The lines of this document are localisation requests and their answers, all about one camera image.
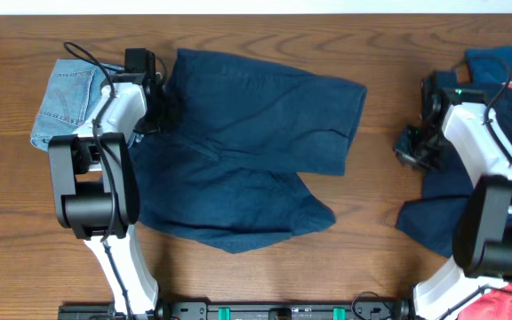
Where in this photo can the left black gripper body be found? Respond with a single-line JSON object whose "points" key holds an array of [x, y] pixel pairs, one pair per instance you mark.
{"points": [[166, 117]]}

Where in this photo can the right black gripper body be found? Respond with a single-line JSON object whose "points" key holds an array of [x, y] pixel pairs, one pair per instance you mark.
{"points": [[422, 148]]}

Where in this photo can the dark navy shorts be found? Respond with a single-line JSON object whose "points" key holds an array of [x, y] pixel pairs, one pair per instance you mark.
{"points": [[228, 174]]}

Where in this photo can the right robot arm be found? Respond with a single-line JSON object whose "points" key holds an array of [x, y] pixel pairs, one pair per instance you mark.
{"points": [[481, 260]]}

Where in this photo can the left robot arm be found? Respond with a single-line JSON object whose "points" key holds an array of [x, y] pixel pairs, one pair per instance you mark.
{"points": [[95, 190]]}

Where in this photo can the folded light blue denim shorts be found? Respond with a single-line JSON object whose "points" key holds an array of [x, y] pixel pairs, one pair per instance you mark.
{"points": [[75, 93]]}

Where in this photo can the blue t-shirt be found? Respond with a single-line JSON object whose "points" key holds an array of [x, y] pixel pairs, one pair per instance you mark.
{"points": [[490, 66]]}

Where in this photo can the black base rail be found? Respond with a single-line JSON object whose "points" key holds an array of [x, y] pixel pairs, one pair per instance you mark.
{"points": [[369, 308]]}

